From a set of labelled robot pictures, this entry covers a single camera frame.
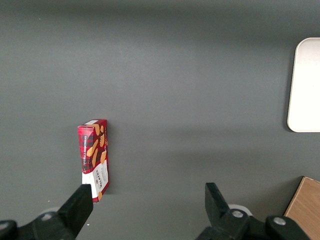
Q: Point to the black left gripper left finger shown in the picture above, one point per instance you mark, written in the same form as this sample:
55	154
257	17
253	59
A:
67	220

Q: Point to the dark grey table cover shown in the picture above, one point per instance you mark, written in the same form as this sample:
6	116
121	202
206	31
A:
160	75

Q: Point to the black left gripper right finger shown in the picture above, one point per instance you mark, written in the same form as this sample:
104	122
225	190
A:
225	225

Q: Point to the red tartan shortbread box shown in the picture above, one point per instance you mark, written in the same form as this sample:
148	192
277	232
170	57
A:
93	150

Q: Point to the brown wooden board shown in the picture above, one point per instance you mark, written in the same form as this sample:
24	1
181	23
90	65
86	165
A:
307	200

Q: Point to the cream rectangular tray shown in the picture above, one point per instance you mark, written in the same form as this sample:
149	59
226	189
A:
307	85

